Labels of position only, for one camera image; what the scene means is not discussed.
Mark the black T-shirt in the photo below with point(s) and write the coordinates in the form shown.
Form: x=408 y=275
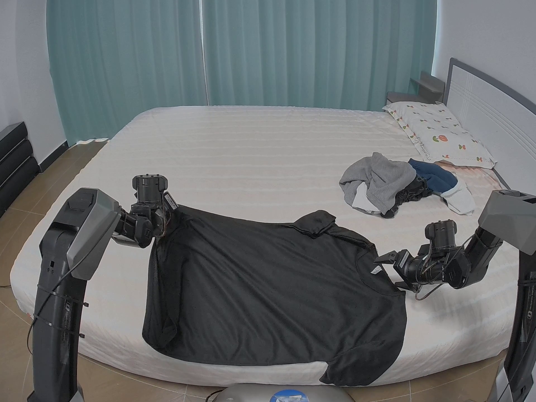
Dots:
x=272 y=287

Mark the grey bedside table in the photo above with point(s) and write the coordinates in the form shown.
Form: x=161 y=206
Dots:
x=402 y=96

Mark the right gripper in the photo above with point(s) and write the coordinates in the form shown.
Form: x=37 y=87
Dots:
x=412 y=270

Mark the grey garment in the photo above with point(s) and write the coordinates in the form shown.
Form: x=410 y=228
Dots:
x=385 y=174

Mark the white printed pillow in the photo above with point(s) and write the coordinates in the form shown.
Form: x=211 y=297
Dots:
x=439 y=132

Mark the black patterned garment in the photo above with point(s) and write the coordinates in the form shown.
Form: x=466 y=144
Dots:
x=412 y=193

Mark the blue-green curtain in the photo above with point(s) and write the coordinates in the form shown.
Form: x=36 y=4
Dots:
x=125 y=57
x=314 y=36

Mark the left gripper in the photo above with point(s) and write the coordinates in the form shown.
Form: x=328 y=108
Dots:
x=164 y=218

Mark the dark blue garment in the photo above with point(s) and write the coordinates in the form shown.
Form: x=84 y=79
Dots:
x=435 y=176

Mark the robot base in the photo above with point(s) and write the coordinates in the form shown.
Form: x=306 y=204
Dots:
x=272 y=394

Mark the white garment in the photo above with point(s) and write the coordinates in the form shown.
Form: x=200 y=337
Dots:
x=458 y=199
x=364 y=201

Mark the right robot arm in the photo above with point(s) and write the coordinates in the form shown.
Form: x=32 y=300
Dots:
x=502 y=212

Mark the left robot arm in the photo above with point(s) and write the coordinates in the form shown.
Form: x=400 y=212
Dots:
x=83 y=224

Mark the bed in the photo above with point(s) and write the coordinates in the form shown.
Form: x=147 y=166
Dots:
x=251 y=161

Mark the black chest of drawers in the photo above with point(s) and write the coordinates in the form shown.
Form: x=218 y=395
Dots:
x=14 y=166

